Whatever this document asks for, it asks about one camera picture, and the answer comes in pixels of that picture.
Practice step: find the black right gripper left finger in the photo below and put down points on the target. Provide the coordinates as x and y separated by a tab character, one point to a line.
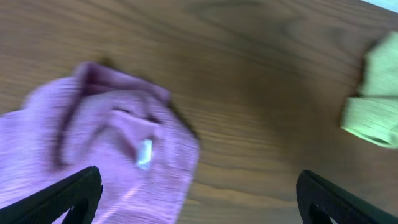
76	196

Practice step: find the green microfiber cloth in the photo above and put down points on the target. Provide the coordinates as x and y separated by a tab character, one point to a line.
372	114

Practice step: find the purple microfiber cloth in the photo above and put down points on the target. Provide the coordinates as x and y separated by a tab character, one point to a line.
101	117

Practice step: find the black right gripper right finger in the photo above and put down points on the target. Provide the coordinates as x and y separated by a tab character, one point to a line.
322	202

